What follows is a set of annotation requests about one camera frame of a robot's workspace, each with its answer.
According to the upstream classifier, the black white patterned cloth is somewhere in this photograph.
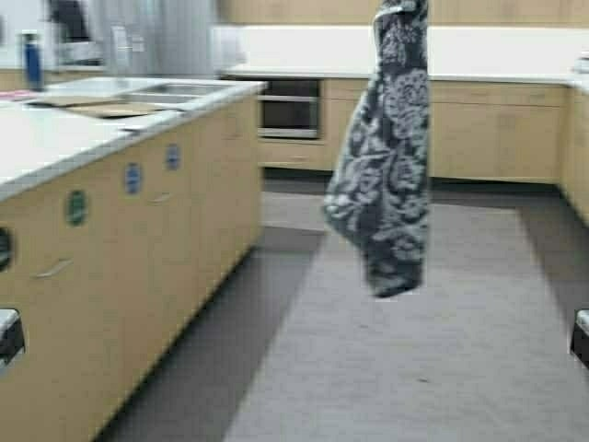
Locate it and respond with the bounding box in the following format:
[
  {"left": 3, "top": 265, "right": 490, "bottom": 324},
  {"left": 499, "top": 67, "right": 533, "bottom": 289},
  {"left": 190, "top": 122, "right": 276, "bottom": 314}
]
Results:
[{"left": 322, "top": 1, "right": 431, "bottom": 299}]

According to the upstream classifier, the right black robot base corner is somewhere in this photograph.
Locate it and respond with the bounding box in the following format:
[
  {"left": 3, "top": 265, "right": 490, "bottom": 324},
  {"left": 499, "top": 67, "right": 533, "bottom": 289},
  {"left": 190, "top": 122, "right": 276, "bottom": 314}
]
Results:
[{"left": 570, "top": 308, "right": 589, "bottom": 368}]

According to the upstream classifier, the left black robot base corner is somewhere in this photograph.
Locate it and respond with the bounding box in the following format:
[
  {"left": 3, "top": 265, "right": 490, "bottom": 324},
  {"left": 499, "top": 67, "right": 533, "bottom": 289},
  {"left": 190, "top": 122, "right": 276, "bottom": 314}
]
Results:
[{"left": 1, "top": 308, "right": 26, "bottom": 369}]

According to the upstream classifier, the built-in stainless oven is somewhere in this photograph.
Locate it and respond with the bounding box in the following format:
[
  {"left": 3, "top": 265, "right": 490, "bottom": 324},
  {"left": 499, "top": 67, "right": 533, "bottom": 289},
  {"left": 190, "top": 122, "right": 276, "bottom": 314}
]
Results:
[{"left": 258, "top": 77, "right": 321, "bottom": 140}]

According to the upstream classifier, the blue round recycling sticker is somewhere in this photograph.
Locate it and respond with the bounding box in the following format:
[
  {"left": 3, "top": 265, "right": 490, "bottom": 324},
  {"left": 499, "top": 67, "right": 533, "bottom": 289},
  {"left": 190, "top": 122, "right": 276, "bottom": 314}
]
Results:
[{"left": 123, "top": 162, "right": 143, "bottom": 194}]

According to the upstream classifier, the green round trash sticker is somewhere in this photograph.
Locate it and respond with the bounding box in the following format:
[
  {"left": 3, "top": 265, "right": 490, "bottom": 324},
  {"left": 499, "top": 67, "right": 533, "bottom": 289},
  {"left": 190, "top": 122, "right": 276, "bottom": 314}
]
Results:
[{"left": 64, "top": 189, "right": 89, "bottom": 227}]

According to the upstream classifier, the flat brown cardboard sheet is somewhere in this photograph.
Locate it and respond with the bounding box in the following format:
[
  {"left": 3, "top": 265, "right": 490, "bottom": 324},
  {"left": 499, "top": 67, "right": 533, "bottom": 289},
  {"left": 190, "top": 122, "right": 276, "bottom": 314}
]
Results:
[{"left": 26, "top": 96, "right": 178, "bottom": 119}]

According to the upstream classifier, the stainless steel refrigerator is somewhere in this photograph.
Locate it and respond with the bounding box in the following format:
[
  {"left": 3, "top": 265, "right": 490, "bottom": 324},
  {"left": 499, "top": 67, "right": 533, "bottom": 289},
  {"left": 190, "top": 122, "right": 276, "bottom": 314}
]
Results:
[{"left": 89, "top": 0, "right": 217, "bottom": 78}]

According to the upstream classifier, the blue metal water bottle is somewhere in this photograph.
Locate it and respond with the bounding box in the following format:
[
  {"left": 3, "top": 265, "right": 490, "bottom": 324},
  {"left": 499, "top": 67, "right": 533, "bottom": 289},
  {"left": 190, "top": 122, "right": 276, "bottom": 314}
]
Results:
[{"left": 21, "top": 30, "right": 44, "bottom": 92}]

